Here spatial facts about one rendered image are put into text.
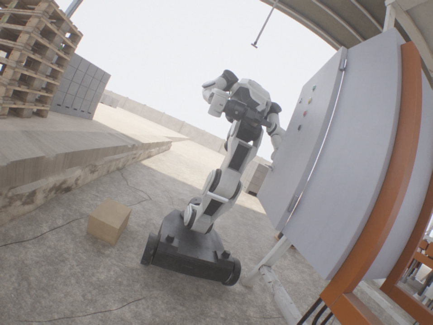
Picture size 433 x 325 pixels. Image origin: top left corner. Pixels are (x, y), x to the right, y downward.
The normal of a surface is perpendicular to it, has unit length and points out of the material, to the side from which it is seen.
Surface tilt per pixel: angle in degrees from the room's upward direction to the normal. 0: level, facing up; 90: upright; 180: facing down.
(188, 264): 90
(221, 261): 45
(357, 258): 90
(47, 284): 0
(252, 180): 90
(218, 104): 109
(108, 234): 90
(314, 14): 172
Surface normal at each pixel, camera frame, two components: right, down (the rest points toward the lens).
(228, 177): 0.23, 0.01
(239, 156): 0.14, 0.23
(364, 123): -0.91, -0.40
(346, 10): -0.40, 0.92
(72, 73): 0.91, 0.42
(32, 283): 0.41, -0.91
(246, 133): -0.18, 0.77
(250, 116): -0.09, 0.04
